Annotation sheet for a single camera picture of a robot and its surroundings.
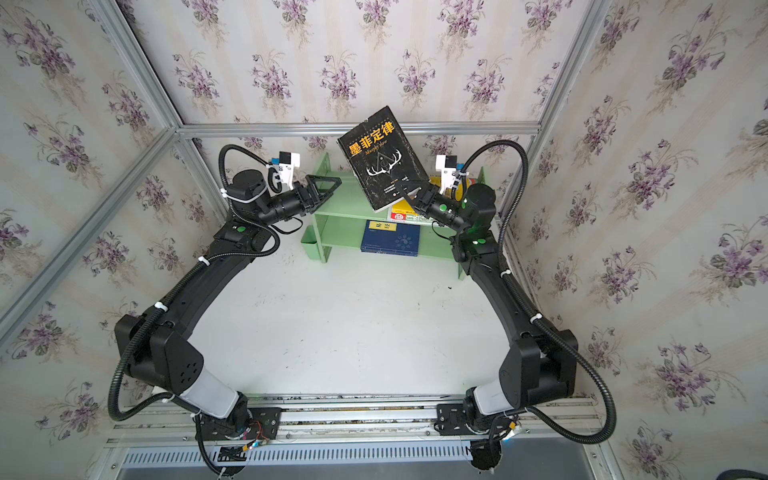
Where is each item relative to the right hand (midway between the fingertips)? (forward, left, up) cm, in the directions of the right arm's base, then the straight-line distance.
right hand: (409, 185), depth 66 cm
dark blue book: (+10, +4, -30) cm, 32 cm away
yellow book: (+4, 0, -12) cm, 13 cm away
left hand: (+1, +17, -2) cm, 17 cm away
